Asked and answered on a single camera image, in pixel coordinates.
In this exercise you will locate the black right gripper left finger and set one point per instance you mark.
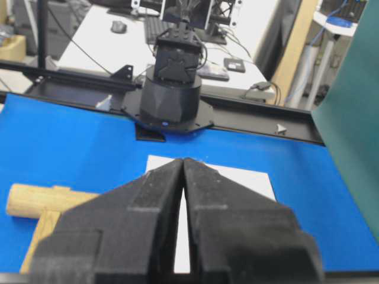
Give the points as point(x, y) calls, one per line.
point(127, 235)

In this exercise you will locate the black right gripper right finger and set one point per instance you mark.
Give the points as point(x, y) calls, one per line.
point(240, 236)

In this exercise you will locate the wooden mallet hammer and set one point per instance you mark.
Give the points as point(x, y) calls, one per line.
point(46, 205)

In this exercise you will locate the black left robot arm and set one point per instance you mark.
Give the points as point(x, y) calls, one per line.
point(170, 98)

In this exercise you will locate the white foam board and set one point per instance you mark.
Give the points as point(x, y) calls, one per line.
point(256, 181)

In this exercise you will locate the blue table cloth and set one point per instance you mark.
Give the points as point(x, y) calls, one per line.
point(46, 144)

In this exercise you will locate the green backdrop sheet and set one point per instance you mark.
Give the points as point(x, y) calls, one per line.
point(347, 119)

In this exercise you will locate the white office desk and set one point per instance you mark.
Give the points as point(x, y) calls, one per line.
point(96, 50)

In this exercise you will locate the grey computer mouse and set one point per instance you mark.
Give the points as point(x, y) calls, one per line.
point(118, 27)

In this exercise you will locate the black keyboard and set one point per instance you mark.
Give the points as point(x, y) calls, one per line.
point(153, 26)

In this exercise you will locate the black frame rail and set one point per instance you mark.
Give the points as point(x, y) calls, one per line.
point(85, 91)

